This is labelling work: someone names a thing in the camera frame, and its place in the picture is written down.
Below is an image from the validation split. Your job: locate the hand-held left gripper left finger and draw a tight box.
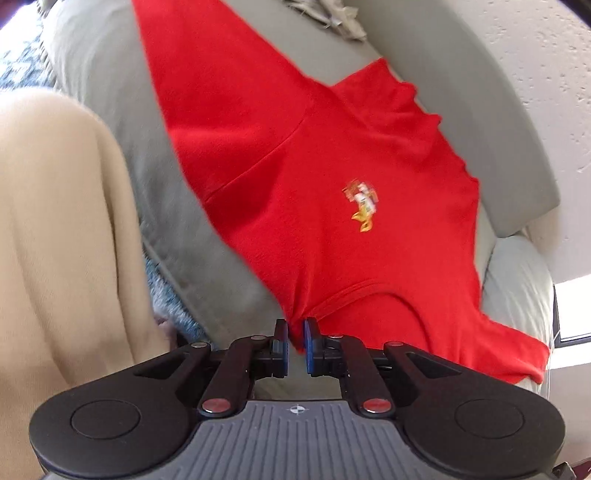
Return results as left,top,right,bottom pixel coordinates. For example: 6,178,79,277
134,318,291,418

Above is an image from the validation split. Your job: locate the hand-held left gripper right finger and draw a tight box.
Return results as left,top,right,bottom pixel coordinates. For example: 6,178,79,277
302,317,462,418

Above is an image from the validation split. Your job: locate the red t-shirt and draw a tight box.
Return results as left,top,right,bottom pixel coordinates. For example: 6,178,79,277
131,0,551,385

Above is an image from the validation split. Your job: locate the cream blanket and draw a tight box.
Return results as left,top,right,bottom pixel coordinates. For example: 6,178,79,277
0,88,181,480

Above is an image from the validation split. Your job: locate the grey sofa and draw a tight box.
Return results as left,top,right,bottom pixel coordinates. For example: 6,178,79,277
39,0,561,411

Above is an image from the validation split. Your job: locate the crumpled grey cloth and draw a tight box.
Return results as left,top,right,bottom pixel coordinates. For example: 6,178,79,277
281,0,370,43

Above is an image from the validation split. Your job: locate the blue patterned cloth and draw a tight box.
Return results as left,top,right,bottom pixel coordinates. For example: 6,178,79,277
0,18,56,93

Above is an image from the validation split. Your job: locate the window frame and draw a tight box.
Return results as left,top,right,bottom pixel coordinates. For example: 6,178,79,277
552,277,591,344

